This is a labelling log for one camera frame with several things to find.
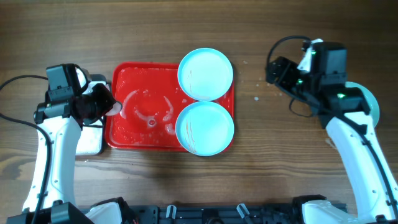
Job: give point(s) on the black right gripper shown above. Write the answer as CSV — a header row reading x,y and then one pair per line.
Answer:
x,y
278,72

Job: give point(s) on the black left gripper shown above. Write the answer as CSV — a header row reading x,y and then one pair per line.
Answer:
x,y
101,101

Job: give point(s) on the pink green sponge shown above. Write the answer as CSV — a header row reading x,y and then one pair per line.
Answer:
x,y
117,107

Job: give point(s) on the light blue plate top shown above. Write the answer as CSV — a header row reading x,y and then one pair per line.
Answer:
x,y
205,74

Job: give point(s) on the light blue plate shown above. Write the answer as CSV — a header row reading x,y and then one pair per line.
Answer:
x,y
370,98
205,74
204,128

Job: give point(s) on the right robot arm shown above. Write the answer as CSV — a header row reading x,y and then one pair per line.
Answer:
x,y
319,81

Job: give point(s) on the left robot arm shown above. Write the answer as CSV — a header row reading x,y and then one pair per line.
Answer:
x,y
51,197

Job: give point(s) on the black soapy water tray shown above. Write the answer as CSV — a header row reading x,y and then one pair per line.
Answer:
x,y
91,139

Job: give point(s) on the red plastic tray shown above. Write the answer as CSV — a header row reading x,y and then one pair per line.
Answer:
x,y
152,100

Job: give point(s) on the light blue plate bottom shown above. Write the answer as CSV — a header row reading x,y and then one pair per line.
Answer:
x,y
204,128

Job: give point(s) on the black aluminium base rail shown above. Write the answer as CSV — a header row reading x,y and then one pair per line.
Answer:
x,y
270,213

